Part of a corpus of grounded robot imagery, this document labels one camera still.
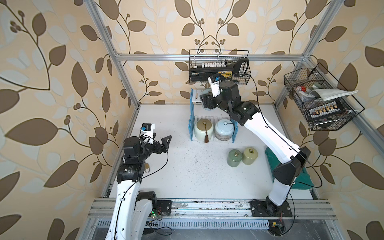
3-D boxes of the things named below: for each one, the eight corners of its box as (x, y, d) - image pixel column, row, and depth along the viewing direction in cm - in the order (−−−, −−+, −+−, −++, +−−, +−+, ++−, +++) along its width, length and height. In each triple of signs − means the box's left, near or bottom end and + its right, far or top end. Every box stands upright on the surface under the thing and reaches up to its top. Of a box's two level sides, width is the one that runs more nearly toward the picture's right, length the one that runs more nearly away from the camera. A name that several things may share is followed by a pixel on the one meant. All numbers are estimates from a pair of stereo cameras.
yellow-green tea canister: (242, 164, 90) (246, 158, 83) (240, 154, 95) (243, 147, 88) (255, 164, 90) (259, 158, 83) (252, 154, 95) (256, 147, 88)
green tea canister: (227, 167, 90) (230, 161, 83) (226, 155, 95) (228, 149, 88) (240, 167, 90) (243, 161, 83) (238, 155, 94) (241, 149, 88)
